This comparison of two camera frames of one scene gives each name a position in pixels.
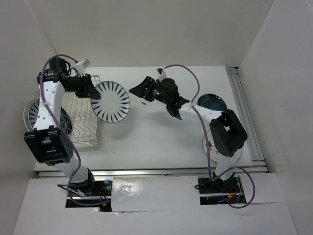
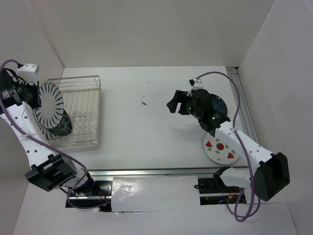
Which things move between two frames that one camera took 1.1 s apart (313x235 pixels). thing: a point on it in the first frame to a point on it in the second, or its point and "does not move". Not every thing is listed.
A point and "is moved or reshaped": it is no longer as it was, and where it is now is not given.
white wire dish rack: [84, 131] does not move
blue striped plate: [114, 103] is moved or reshaped
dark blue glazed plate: [65, 121] does not move
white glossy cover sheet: [154, 193] does not move
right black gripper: [148, 82] to [177, 98]
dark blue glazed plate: [212, 102] does not move
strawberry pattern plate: [215, 155] does not move
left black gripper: [88, 90] to [36, 102]
